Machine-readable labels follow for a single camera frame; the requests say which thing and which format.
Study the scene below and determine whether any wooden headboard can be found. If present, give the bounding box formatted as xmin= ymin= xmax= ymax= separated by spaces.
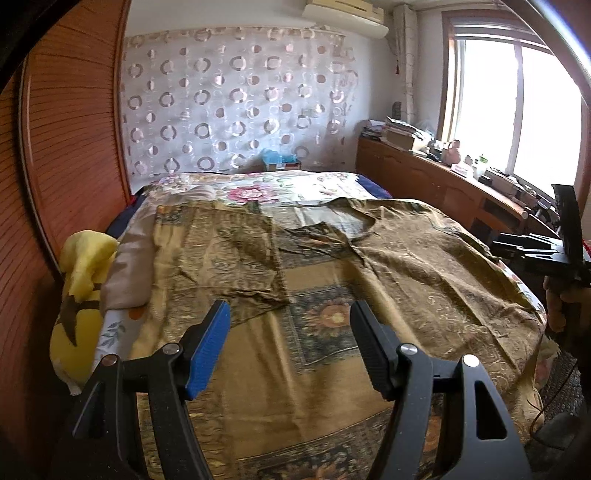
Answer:
xmin=0 ymin=0 xmax=134 ymax=480

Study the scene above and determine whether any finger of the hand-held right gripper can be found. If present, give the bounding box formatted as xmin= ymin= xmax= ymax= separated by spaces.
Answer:
xmin=491 ymin=242 xmax=567 ymax=265
xmin=498 ymin=233 xmax=562 ymax=248

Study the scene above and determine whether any pale pink cloth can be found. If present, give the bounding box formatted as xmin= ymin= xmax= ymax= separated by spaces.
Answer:
xmin=100 ymin=185 xmax=215 ymax=311

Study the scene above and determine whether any black cable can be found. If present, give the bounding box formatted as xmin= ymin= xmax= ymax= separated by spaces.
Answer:
xmin=529 ymin=357 xmax=580 ymax=439

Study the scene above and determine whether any yellow plush toy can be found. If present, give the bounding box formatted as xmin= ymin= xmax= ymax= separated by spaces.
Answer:
xmin=50 ymin=229 xmax=120 ymax=397

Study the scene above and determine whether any person's right hand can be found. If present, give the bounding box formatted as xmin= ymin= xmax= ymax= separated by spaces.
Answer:
xmin=542 ymin=277 xmax=591 ymax=334

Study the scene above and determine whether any floral quilt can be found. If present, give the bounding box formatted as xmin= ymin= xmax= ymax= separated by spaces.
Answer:
xmin=147 ymin=170 xmax=393 ymax=206

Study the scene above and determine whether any window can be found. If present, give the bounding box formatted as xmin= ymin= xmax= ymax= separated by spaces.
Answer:
xmin=441 ymin=10 xmax=588 ymax=186

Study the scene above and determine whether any white wrapped pipe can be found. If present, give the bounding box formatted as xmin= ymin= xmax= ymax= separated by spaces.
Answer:
xmin=392 ymin=4 xmax=419 ymax=121

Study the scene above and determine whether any white air conditioner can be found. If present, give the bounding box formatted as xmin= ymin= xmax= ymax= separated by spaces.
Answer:
xmin=301 ymin=0 xmax=389 ymax=38

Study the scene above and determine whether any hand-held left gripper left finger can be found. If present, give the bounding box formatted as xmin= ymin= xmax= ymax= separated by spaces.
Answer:
xmin=65 ymin=299 xmax=232 ymax=480

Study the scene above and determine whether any wooden sideboard cabinet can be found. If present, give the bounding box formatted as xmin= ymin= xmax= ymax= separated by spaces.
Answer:
xmin=356 ymin=137 xmax=561 ymax=245

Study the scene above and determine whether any brown patterned shirt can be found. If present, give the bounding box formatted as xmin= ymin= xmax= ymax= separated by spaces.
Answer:
xmin=124 ymin=196 xmax=548 ymax=480

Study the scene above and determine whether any orange fruit print sheet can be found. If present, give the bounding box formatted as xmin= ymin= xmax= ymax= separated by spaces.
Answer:
xmin=69 ymin=305 xmax=148 ymax=398

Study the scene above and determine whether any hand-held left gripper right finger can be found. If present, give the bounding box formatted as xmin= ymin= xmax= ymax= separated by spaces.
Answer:
xmin=349 ymin=300 xmax=532 ymax=480

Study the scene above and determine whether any navy blue blanket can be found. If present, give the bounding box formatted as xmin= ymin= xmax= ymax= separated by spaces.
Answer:
xmin=358 ymin=174 xmax=393 ymax=199

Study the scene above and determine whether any pile of books and papers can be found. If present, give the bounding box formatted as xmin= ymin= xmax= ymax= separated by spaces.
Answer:
xmin=360 ymin=116 xmax=435 ymax=152

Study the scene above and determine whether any circle patterned sheer curtain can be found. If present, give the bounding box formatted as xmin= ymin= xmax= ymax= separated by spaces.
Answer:
xmin=121 ymin=25 xmax=361 ymax=176

